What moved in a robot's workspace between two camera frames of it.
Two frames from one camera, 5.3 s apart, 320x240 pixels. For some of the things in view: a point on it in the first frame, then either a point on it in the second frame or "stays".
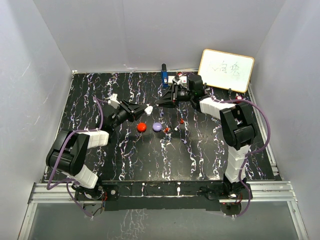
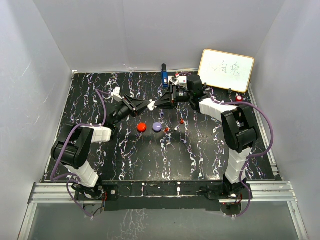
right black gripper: [164, 102] stays
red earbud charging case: [141, 127] stays
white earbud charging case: [148, 110] -> [151, 104]
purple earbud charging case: [157, 126] stays
